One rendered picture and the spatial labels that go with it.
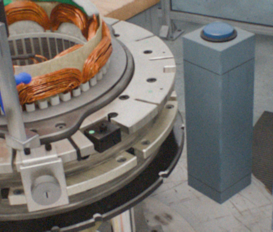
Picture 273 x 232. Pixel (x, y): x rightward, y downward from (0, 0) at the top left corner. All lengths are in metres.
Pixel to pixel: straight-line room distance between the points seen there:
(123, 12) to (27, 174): 0.42
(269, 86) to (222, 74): 2.01
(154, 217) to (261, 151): 1.53
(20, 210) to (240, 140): 0.43
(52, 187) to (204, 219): 0.45
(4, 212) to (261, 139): 1.94
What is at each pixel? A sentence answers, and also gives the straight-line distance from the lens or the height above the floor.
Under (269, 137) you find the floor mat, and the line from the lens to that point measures 2.49.
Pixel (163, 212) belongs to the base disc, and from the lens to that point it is 0.93.
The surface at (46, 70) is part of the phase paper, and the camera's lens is 0.59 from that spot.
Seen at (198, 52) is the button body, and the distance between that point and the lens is 0.86.
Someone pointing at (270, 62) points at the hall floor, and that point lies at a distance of 3.06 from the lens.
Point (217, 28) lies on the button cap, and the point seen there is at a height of 1.04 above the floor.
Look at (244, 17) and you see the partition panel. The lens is 3.12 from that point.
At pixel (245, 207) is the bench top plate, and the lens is 0.97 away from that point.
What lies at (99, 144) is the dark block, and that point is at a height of 1.09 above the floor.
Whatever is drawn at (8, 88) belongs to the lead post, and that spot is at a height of 1.16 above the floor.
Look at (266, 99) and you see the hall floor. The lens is 2.76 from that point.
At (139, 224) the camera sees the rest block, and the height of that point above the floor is 0.87.
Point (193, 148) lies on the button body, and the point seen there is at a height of 0.86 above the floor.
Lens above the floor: 1.40
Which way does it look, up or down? 32 degrees down
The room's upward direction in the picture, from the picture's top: 5 degrees counter-clockwise
